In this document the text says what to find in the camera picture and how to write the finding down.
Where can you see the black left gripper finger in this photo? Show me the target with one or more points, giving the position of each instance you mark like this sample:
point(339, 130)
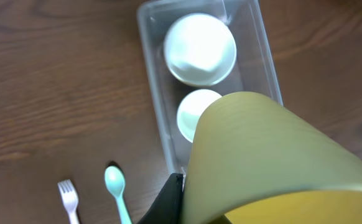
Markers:
point(167, 205)

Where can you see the mint green plastic spoon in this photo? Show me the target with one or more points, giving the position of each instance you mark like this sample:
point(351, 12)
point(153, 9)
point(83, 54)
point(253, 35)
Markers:
point(116, 183)

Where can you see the yellow cup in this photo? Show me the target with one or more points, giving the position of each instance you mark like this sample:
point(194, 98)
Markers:
point(254, 161)

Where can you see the pink plastic fork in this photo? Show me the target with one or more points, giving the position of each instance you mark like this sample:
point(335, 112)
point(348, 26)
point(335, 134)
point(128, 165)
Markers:
point(70, 200)

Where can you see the white cup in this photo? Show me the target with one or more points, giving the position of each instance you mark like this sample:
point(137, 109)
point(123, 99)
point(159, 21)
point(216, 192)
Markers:
point(191, 108)

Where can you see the white bowl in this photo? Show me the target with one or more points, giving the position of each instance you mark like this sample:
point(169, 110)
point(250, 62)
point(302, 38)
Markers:
point(199, 50)

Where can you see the clear plastic container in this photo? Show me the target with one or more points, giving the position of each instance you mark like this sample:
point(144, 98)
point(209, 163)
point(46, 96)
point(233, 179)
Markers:
point(253, 71)

